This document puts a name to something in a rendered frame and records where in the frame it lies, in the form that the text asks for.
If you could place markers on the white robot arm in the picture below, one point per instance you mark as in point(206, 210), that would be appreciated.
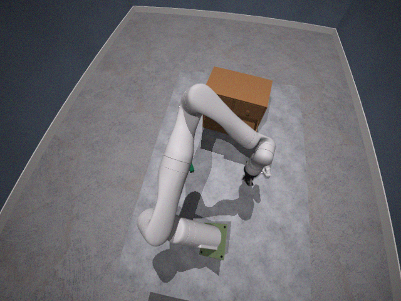
point(157, 225)

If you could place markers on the brown wooden chest of drawers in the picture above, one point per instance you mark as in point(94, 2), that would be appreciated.
point(240, 86)

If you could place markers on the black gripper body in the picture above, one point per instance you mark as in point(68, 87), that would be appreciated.
point(250, 176)

